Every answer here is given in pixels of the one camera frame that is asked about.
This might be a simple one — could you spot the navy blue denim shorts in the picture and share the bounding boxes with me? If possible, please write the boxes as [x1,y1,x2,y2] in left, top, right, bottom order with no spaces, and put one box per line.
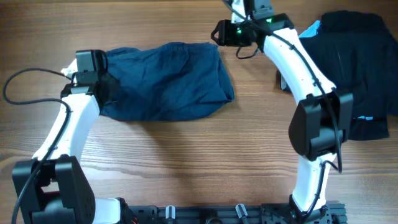
[100,42,235,121]

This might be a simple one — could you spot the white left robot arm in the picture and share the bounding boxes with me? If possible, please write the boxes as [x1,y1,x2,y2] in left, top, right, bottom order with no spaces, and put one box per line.
[12,50,136,223]

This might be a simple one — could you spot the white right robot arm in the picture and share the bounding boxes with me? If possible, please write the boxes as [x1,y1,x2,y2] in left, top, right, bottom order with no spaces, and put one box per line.
[211,1,353,222]

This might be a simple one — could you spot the black shorts with blue lining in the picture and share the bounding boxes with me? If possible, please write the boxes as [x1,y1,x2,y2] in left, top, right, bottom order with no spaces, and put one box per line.
[299,11,397,141]

